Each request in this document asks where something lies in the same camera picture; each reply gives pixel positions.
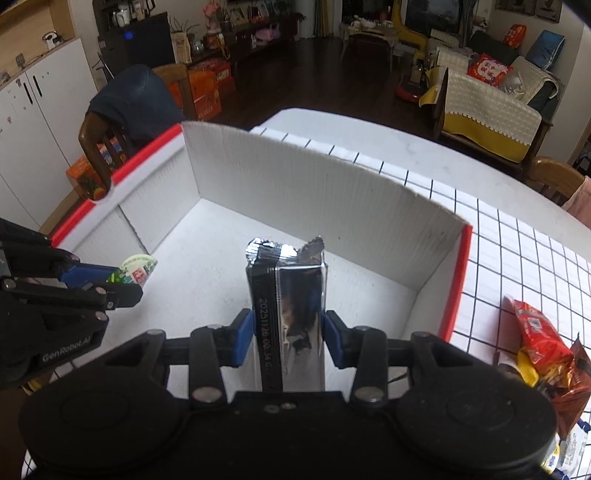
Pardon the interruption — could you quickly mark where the wooden chair with dark jacket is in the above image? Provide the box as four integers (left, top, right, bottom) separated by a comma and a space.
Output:
78, 64, 197, 190

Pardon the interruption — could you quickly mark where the red printed cushion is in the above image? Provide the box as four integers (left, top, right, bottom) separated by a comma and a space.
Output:
467, 54, 514, 87

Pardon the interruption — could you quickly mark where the silver foil snack pack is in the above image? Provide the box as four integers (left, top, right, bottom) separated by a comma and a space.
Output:
245, 237, 328, 393

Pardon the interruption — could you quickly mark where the dark blue jacket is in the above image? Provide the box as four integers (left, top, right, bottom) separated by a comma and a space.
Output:
87, 65, 186, 149

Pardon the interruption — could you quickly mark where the white grid tablecloth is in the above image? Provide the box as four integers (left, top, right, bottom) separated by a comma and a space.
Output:
20, 126, 591, 480

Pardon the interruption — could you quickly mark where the green white small snack packet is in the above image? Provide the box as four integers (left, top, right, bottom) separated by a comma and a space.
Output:
107, 254, 157, 287

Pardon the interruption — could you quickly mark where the pink towel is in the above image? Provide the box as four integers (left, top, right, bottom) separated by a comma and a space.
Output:
563, 177, 591, 228

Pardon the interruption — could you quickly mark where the sofa with cream cover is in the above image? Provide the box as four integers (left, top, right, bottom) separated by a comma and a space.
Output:
419, 46, 560, 164

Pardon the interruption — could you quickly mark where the red white cardboard box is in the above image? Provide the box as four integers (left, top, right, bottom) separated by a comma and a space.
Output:
49, 120, 474, 388

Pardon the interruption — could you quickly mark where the red chips bag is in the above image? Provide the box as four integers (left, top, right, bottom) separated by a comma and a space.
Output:
506, 296, 574, 389

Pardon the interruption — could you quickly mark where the dark red foil snack bag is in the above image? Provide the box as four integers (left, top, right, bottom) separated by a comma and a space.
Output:
538, 338, 590, 440

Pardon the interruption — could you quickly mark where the wooden chair with pink towel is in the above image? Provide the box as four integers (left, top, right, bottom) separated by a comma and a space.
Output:
525, 156, 588, 213

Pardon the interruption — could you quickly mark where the orange fruit carton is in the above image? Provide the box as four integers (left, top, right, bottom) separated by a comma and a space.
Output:
66, 137, 127, 201

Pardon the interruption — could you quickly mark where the white blue snack packet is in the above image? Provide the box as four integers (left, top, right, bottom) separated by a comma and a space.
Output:
541, 419, 590, 479

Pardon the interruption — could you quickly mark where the white cabinet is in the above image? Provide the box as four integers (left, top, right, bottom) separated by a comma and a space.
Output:
1, 39, 97, 230

